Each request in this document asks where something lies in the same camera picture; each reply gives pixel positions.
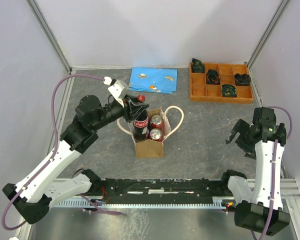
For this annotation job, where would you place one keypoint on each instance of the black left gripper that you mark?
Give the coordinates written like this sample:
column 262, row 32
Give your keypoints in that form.
column 133, row 108

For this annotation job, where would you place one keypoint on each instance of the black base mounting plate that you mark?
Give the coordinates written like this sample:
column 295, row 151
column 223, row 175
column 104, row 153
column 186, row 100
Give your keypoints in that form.
column 159, row 191

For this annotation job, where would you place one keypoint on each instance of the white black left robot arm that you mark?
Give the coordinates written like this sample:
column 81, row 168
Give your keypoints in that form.
column 36, row 194

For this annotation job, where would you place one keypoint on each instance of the rolled dark belt right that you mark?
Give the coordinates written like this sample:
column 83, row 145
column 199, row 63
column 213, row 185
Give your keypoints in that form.
column 242, row 79

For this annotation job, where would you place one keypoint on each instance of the blue cable duct rail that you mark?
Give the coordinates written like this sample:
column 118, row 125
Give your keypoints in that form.
column 79, row 202

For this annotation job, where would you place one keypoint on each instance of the rolled dark belt top-left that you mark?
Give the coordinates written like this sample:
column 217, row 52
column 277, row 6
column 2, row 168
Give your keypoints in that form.
column 197, row 66

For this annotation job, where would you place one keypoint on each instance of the canvas tote bag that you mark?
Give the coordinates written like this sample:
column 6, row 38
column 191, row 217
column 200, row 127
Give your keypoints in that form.
column 151, row 148

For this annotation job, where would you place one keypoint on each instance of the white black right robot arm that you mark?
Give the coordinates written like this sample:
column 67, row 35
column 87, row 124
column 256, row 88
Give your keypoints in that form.
column 259, row 209

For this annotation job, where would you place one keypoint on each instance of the red soda can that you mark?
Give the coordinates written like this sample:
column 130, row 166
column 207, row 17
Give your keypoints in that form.
column 156, row 135
column 157, row 122

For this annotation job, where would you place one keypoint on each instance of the rolled dark belt middle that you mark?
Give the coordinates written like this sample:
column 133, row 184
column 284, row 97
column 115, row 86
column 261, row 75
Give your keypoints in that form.
column 212, row 77

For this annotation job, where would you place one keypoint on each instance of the blue patterned folded cloth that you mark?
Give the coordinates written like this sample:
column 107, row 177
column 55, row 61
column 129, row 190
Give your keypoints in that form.
column 156, row 80

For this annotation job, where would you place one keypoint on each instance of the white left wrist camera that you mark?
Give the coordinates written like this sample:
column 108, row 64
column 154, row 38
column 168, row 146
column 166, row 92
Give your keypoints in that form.
column 117, row 88

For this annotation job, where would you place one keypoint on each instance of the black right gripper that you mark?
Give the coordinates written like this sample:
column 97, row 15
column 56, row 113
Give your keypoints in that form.
column 242, row 127

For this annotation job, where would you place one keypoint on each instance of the rolled dark belt lower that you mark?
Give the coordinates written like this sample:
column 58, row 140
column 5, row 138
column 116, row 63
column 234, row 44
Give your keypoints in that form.
column 228, row 91

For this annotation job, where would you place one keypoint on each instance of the cola plastic bottle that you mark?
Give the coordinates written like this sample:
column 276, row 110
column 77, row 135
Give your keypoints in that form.
column 141, row 119

